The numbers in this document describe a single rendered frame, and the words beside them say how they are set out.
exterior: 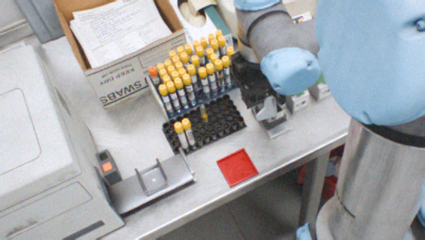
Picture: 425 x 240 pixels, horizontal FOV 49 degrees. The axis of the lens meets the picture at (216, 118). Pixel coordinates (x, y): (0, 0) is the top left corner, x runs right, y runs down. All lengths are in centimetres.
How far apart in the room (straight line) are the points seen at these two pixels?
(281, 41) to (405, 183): 31
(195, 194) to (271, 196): 96
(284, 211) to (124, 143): 97
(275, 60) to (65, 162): 35
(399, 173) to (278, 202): 151
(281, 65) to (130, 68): 49
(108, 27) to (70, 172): 54
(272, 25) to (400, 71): 43
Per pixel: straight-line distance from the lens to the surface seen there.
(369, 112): 31
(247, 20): 72
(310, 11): 119
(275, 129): 103
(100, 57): 116
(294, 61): 65
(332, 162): 175
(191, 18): 120
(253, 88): 86
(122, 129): 110
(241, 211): 190
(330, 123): 106
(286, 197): 192
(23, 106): 83
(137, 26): 120
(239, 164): 101
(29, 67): 88
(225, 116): 104
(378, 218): 49
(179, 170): 97
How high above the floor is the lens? 178
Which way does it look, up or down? 58 degrees down
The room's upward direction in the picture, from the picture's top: 12 degrees counter-clockwise
